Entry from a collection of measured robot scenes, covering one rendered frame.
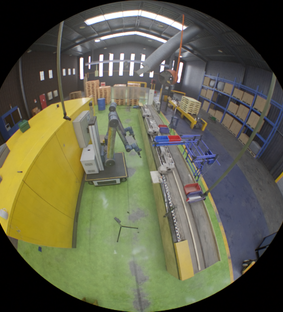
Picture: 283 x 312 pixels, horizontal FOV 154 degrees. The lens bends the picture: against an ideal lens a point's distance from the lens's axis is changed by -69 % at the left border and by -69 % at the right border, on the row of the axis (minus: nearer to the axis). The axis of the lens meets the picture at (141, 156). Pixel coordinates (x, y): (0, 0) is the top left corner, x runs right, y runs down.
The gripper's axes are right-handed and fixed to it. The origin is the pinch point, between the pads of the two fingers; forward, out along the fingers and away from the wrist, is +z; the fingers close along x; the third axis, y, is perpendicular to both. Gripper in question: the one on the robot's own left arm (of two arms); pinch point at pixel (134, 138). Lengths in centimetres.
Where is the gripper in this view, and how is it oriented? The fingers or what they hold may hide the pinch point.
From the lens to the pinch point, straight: 295.1
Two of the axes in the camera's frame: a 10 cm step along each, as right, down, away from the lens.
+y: 9.2, -3.9, -0.7
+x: -2.3, -6.6, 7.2
